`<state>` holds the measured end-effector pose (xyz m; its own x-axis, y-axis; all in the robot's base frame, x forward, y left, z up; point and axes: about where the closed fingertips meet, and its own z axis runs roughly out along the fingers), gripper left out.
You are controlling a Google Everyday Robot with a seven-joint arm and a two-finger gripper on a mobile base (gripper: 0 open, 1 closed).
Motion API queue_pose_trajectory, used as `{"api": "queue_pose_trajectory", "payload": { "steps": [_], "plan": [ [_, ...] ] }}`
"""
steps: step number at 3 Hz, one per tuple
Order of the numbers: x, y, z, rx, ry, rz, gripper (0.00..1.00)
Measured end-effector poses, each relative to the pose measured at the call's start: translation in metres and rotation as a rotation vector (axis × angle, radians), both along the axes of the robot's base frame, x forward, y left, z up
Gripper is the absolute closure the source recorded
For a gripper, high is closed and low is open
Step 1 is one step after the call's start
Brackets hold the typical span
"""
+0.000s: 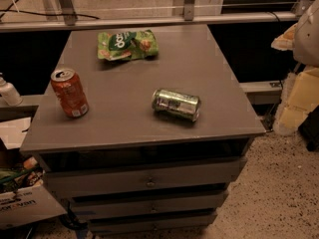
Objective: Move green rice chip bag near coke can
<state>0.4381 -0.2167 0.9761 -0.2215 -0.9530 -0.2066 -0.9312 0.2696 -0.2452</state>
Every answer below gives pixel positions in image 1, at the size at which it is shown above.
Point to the green rice chip bag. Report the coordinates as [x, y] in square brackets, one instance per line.
[127, 45]

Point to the middle grey drawer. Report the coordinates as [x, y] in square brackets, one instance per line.
[150, 205]

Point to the white plastic bottle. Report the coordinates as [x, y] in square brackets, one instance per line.
[9, 93]

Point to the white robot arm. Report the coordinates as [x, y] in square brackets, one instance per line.
[302, 38]

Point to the green soda can lying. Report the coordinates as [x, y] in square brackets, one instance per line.
[177, 104]

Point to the bottom grey drawer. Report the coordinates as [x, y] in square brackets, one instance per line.
[151, 222]

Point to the metal frame rail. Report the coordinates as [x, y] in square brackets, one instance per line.
[255, 17]

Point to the white cardboard box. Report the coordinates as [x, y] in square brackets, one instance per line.
[27, 204]

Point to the grey drawer cabinet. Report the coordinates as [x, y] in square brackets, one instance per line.
[121, 129]

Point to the grey drawer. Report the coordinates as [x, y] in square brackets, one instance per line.
[151, 222]
[150, 205]
[150, 177]

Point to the red coke can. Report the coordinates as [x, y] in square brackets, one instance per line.
[69, 91]

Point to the top grey drawer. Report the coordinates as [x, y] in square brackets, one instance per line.
[150, 177]

